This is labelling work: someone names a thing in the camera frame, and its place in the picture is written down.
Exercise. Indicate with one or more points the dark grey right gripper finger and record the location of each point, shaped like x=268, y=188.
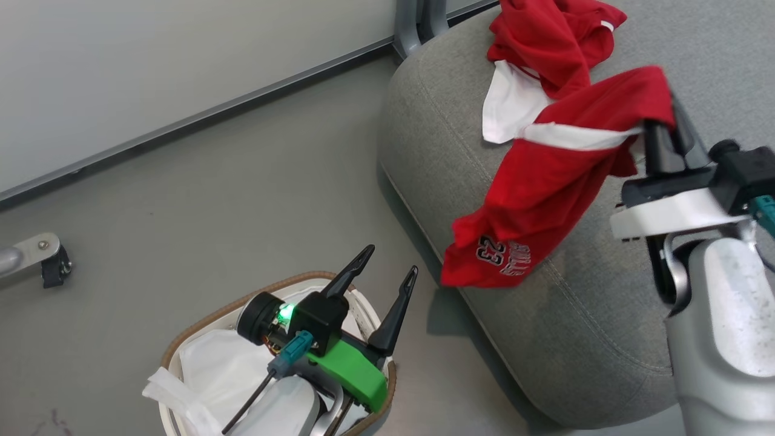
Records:
x=660, y=154
x=689, y=145

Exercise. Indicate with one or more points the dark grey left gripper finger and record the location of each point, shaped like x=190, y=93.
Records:
x=348, y=275
x=393, y=321

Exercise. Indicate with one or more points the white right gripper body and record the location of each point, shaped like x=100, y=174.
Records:
x=678, y=209

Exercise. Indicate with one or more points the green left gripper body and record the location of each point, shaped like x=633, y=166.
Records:
x=348, y=369

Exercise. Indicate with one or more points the red basketball jersey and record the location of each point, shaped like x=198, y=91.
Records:
x=545, y=188

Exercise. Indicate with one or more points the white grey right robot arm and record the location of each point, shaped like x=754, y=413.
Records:
x=726, y=321

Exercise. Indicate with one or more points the grey fabric sofa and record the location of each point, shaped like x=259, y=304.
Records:
x=581, y=339

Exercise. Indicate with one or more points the white laundry basket brown rim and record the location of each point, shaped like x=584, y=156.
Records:
x=200, y=318

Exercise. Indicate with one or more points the black caster wheel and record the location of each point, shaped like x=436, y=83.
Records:
x=56, y=269

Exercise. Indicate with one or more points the grey metal partition foot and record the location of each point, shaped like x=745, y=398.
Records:
x=24, y=254

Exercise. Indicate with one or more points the grey partition bottom rail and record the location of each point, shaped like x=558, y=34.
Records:
x=181, y=124

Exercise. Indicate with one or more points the grey partition post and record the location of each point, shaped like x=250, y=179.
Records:
x=435, y=15
x=407, y=27

